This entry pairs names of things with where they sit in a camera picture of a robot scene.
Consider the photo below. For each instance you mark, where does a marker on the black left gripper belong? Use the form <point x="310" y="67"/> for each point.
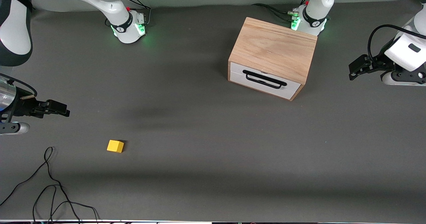
<point x="381" y="61"/>

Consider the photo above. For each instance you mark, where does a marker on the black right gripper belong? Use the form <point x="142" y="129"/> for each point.
<point x="20" y="105"/>

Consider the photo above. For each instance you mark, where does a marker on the yellow block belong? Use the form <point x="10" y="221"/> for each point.
<point x="114" y="146"/>

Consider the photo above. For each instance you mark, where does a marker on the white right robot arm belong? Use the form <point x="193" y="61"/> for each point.
<point x="109" y="1"/>

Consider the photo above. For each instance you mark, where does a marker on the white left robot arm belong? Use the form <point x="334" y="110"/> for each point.
<point x="316" y="4"/>

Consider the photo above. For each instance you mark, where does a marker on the wooden drawer cabinet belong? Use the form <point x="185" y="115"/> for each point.
<point x="273" y="47"/>

